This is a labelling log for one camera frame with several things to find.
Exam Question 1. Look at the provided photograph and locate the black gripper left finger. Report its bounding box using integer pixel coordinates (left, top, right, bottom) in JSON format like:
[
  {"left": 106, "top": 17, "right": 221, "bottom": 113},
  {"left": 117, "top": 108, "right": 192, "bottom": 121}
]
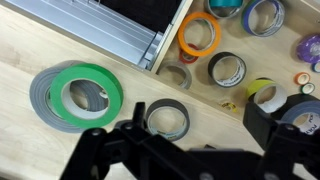
[{"left": 132, "top": 102, "right": 146, "bottom": 129}]

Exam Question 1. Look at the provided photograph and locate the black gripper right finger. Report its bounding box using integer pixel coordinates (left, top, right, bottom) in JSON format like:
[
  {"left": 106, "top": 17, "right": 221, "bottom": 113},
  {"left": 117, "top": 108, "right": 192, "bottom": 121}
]
[{"left": 243, "top": 102, "right": 278, "bottom": 150}]

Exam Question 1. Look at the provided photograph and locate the yellow black tape roll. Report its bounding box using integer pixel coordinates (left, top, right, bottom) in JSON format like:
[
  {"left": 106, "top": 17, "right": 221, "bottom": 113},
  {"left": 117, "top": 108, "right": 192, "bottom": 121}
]
[{"left": 246, "top": 78, "right": 287, "bottom": 113}]

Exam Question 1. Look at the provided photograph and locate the small dark grey tape roll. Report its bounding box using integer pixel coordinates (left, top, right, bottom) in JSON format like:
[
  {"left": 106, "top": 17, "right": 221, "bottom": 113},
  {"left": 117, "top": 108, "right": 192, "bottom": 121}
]
[{"left": 146, "top": 99, "right": 190, "bottom": 141}]

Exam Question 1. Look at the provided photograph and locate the small yellow tape roll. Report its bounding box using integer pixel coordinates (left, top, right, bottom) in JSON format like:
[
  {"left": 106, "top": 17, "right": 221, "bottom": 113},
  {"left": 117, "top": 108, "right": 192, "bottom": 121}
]
[{"left": 221, "top": 102, "right": 237, "bottom": 112}]

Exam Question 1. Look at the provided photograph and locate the large black tape roll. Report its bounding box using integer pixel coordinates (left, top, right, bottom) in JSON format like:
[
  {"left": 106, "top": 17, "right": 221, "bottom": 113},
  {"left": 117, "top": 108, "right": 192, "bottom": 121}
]
[{"left": 271, "top": 94, "right": 320, "bottom": 135}]

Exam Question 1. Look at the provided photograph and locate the clear tape roll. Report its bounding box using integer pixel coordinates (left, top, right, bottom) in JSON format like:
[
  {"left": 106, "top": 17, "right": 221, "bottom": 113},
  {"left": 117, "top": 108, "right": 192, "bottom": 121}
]
[{"left": 157, "top": 61, "right": 192, "bottom": 89}]

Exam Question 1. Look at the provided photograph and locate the small green washi tape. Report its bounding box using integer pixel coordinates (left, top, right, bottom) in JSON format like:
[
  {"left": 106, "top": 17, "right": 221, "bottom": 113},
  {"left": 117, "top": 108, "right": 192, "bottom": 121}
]
[{"left": 300, "top": 83, "right": 315, "bottom": 94}]

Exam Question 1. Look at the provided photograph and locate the small orange washi tape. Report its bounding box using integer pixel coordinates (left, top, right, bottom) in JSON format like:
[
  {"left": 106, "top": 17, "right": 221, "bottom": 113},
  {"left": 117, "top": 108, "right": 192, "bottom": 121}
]
[{"left": 294, "top": 72, "right": 310, "bottom": 85}]

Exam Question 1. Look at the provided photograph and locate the black white tape roll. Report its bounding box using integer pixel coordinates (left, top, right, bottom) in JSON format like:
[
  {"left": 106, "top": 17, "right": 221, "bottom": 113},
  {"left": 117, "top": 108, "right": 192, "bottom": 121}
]
[{"left": 208, "top": 52, "right": 247, "bottom": 88}]

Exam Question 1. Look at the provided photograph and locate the small red tape roll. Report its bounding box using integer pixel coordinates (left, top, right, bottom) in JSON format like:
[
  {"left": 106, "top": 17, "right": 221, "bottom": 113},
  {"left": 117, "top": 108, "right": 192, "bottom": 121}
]
[{"left": 179, "top": 43, "right": 199, "bottom": 64}]

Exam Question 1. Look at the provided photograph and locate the open wooden drawer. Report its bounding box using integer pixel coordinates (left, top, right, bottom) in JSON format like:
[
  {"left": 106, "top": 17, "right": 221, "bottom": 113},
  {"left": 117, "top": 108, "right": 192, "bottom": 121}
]
[{"left": 149, "top": 0, "right": 320, "bottom": 134}]

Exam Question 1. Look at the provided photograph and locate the purple tape roll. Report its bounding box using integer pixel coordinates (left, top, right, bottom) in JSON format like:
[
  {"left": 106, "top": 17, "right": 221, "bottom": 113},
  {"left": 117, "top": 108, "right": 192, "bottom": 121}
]
[{"left": 296, "top": 34, "right": 320, "bottom": 64}]

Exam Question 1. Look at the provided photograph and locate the orange tape roll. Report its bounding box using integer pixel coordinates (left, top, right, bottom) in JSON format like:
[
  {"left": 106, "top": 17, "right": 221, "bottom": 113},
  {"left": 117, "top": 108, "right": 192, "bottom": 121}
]
[{"left": 177, "top": 12, "right": 222, "bottom": 56}]

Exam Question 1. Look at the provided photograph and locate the blue green tape roll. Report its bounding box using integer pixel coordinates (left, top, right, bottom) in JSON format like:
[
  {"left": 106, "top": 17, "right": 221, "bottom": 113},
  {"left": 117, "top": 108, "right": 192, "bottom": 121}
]
[{"left": 241, "top": 0, "right": 285, "bottom": 37}]

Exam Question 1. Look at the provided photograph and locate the teal tape roll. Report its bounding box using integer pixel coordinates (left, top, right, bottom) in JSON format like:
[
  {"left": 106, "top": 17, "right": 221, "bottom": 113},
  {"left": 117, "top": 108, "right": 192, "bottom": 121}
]
[{"left": 204, "top": 0, "right": 243, "bottom": 19}]

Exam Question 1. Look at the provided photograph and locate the large grey duct tape roll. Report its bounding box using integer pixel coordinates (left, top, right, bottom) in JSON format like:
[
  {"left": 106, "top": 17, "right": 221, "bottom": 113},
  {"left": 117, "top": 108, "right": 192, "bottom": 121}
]
[{"left": 29, "top": 60, "right": 107, "bottom": 133}]

